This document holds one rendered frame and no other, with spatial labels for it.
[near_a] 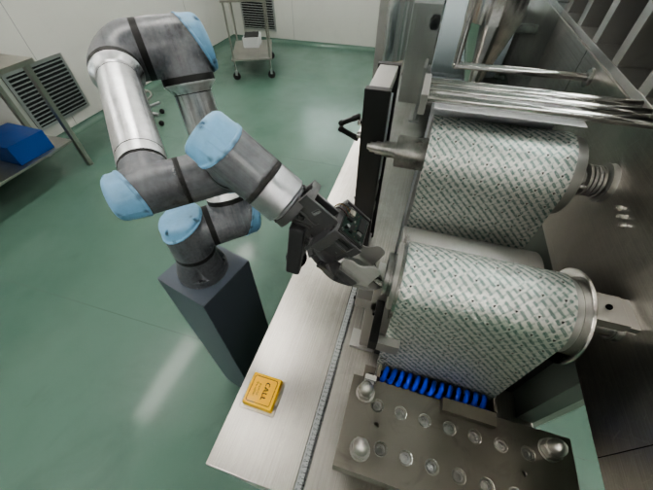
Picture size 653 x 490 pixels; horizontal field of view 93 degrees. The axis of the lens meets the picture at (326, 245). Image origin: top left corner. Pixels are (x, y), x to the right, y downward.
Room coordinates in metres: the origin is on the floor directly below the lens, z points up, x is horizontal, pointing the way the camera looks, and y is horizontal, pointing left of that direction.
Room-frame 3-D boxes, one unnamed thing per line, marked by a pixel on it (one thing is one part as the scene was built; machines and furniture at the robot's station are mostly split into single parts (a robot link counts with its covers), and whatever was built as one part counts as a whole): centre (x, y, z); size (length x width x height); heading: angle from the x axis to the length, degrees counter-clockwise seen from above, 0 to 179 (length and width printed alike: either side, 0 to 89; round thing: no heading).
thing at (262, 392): (0.22, 0.15, 0.91); 0.07 x 0.07 x 0.02; 73
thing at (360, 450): (0.09, -0.06, 1.05); 0.04 x 0.04 x 0.04
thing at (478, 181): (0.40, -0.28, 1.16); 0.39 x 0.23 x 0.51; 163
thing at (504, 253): (0.39, -0.27, 1.17); 0.26 x 0.12 x 0.12; 73
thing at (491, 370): (0.22, -0.22, 1.11); 0.23 x 0.01 x 0.18; 73
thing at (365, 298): (0.35, -0.09, 1.05); 0.06 x 0.05 x 0.31; 73
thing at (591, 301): (0.24, -0.36, 1.25); 0.15 x 0.01 x 0.15; 163
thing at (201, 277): (0.59, 0.39, 0.95); 0.15 x 0.15 x 0.10
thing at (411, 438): (0.09, -0.22, 1.00); 0.40 x 0.16 x 0.06; 73
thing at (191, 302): (0.59, 0.39, 0.45); 0.20 x 0.20 x 0.90; 60
